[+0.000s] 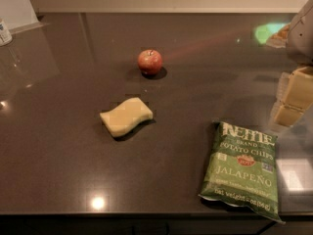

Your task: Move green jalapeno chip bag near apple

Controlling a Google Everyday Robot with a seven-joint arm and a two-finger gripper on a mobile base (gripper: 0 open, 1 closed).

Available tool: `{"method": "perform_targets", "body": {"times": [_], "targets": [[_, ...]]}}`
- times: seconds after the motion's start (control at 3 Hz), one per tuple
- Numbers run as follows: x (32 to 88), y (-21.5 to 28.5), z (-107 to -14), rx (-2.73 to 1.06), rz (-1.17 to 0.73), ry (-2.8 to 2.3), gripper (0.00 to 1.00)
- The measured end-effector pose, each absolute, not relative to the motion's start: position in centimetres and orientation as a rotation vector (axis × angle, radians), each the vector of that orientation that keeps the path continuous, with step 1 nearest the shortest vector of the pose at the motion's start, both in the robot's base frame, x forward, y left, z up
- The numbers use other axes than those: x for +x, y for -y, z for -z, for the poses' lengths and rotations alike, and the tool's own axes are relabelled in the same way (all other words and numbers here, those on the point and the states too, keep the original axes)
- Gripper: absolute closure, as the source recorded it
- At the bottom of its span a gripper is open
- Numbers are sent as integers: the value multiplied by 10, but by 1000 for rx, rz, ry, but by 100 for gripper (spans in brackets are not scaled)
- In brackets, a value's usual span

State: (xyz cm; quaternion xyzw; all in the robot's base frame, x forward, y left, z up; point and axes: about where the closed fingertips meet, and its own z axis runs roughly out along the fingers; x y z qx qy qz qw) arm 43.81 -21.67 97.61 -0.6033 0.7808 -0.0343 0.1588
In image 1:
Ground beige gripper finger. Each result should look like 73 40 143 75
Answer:
277 66 313 110
270 101 304 126

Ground green jalapeno chip bag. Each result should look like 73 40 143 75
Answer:
200 121 282 222

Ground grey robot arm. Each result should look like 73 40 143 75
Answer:
266 0 313 132

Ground red apple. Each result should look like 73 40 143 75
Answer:
137 49 162 75

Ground yellow sponge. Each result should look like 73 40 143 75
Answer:
100 97 154 138

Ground white bottle with label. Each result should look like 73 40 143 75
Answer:
0 19 13 46

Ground white board leaning on wall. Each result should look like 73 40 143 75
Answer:
0 0 46 34

